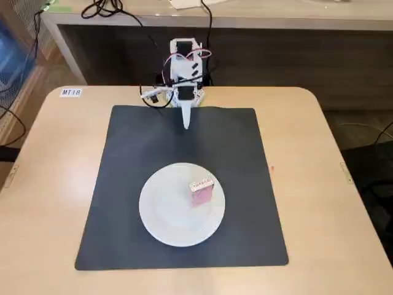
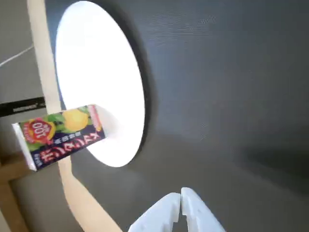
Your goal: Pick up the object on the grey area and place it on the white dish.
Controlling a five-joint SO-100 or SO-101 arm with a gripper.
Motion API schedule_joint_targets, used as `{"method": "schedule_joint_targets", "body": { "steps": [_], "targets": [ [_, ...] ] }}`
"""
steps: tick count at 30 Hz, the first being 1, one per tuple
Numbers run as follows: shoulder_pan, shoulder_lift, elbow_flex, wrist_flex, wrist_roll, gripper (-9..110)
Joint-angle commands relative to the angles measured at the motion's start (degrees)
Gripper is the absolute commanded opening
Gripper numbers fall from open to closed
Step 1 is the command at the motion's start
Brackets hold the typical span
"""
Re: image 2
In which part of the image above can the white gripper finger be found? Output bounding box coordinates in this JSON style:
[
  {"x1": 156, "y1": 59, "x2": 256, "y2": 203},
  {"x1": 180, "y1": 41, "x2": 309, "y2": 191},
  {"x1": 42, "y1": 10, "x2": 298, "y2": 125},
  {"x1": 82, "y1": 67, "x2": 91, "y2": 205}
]
[
  {"x1": 127, "y1": 192, "x2": 182, "y2": 232},
  {"x1": 181, "y1": 187, "x2": 226, "y2": 232}
]

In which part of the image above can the lemon juice carton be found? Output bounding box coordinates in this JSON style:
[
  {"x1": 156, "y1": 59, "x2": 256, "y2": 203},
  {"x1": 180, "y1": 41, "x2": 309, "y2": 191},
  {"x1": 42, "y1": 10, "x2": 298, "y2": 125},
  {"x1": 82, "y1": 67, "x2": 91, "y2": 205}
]
[{"x1": 11, "y1": 104, "x2": 107, "y2": 172}]

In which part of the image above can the grey textured mat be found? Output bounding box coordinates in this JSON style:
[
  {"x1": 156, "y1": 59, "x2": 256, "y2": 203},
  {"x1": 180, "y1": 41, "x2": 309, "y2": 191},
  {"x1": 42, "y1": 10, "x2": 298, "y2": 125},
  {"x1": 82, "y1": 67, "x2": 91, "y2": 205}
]
[{"x1": 42, "y1": 0, "x2": 309, "y2": 232}]

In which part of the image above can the white paper plate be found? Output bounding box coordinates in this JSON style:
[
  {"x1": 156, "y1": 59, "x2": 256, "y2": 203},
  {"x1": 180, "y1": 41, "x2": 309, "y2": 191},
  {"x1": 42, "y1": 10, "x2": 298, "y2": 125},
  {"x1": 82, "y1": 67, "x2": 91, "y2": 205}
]
[{"x1": 55, "y1": 0, "x2": 146, "y2": 168}]

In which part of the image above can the black Neewer stand bar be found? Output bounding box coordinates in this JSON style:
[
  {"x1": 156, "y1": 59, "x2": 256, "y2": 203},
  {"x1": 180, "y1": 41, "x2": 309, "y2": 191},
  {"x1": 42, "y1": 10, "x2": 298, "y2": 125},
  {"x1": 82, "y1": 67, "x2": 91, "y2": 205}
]
[{"x1": 0, "y1": 96, "x2": 45, "y2": 119}]

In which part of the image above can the light wooden frame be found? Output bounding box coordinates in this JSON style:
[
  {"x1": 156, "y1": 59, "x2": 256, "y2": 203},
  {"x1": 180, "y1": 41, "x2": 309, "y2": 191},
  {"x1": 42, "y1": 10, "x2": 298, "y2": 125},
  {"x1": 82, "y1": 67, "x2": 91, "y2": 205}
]
[{"x1": 0, "y1": 149, "x2": 62, "y2": 232}]

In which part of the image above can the white cable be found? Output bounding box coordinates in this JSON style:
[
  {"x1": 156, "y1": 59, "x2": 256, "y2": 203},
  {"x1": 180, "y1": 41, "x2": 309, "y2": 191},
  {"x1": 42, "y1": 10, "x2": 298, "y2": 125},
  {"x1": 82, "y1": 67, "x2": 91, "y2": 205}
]
[{"x1": 0, "y1": 44, "x2": 34, "y2": 68}]

